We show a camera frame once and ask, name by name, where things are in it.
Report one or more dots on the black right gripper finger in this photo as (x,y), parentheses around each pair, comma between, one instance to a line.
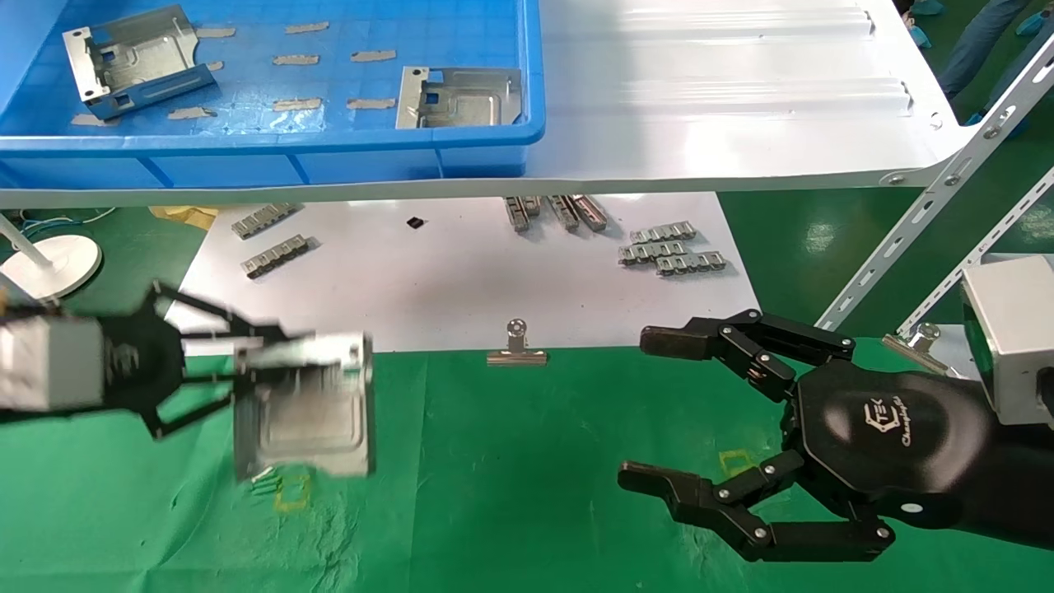
(733,519)
(757,342)

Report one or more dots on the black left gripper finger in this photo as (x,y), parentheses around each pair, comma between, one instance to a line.
(202,399)
(214,317)

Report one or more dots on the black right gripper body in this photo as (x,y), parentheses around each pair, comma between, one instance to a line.
(889,441)

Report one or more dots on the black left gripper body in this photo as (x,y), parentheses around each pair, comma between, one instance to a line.
(140,362)

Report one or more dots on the sheet metal bracket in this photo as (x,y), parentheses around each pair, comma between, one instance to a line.
(309,412)
(461,102)
(136,56)

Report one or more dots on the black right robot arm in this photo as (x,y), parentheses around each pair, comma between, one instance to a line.
(1025,486)

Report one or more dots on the small ribbed metal strip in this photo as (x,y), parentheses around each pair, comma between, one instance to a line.
(533,205)
(692,263)
(516,214)
(649,253)
(590,213)
(277,256)
(563,213)
(664,232)
(265,221)

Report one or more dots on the silver binder clip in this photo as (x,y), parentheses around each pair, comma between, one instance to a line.
(914,349)
(516,357)

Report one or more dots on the small white screws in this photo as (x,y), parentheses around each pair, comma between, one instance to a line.
(263,482)

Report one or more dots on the yellow crumpled paper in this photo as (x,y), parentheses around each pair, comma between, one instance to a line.
(186,216)

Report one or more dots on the white round lamp stand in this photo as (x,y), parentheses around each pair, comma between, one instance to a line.
(56,263)

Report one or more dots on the blue plastic bin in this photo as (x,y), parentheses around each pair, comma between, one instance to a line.
(247,156)

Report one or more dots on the white perforated angle bar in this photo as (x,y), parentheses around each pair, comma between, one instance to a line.
(988,245)
(947,183)

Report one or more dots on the green table cloth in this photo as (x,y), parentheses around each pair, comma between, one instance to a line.
(510,494)

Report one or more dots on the white metal shelf panel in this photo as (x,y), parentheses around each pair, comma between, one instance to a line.
(700,123)

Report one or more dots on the white paper sheet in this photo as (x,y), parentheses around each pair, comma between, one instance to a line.
(445,284)

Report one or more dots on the teal shoe cover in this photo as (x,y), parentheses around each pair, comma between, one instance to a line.
(927,7)
(918,36)
(980,120)

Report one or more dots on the person leg blue jeans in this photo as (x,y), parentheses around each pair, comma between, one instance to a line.
(984,41)

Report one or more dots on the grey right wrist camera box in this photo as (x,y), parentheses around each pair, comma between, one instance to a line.
(1009,329)

